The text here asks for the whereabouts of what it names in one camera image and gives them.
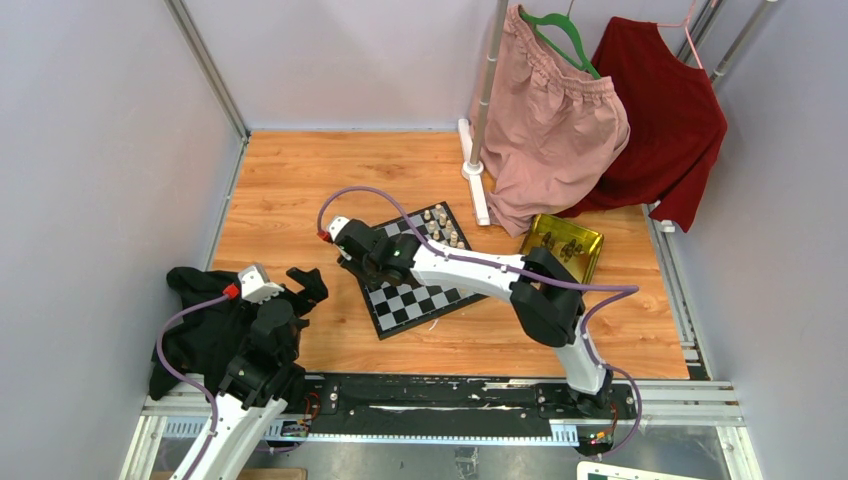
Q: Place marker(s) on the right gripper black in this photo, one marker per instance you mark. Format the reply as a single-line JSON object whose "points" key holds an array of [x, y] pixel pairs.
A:
{"points": [[351, 265]]}

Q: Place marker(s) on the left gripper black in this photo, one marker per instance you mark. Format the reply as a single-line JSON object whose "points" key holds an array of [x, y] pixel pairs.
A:
{"points": [[313, 290]]}

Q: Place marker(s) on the black white chess board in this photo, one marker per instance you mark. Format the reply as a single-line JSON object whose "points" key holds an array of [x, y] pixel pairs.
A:
{"points": [[396, 309]]}

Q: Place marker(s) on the yellow transparent piece tray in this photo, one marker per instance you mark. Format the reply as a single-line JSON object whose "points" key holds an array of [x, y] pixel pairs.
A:
{"points": [[582, 268]]}

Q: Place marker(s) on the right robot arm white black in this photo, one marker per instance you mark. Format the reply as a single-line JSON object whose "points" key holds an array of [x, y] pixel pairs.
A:
{"points": [[545, 297]]}

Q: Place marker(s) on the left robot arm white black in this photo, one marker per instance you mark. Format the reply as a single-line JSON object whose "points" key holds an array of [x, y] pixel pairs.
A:
{"points": [[254, 392]]}

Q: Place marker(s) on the row of light chess pieces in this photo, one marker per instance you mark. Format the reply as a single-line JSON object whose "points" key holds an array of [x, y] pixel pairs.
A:
{"points": [[441, 226]]}

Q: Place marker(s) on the dark chess pieces in tray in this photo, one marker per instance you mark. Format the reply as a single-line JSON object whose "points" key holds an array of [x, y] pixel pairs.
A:
{"points": [[563, 250]]}

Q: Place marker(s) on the black cloth heap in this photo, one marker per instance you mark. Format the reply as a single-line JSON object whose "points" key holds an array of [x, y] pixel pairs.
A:
{"points": [[204, 342]]}

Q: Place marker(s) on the white clothes rack stand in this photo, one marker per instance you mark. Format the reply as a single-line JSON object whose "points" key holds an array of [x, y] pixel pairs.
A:
{"points": [[472, 131]]}

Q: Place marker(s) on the pink hanging shorts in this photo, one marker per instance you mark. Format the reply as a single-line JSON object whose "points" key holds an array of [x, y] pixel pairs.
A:
{"points": [[552, 130]]}

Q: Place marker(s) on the dark red hanging shirt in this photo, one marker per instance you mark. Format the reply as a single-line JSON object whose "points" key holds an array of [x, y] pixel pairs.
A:
{"points": [[676, 127]]}

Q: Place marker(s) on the pink clothes hanger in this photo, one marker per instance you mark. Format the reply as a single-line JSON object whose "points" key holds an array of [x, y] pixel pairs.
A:
{"points": [[684, 25]]}

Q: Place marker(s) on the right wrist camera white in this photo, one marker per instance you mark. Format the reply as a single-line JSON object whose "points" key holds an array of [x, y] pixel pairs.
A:
{"points": [[331, 233]]}

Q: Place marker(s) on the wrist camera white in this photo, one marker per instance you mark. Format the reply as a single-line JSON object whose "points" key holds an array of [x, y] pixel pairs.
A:
{"points": [[253, 285], [331, 233]]}

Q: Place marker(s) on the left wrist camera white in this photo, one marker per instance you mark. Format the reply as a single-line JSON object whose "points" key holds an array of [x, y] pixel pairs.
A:
{"points": [[253, 285]]}

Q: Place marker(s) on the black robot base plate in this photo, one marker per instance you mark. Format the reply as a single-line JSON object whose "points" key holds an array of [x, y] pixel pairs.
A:
{"points": [[462, 411]]}

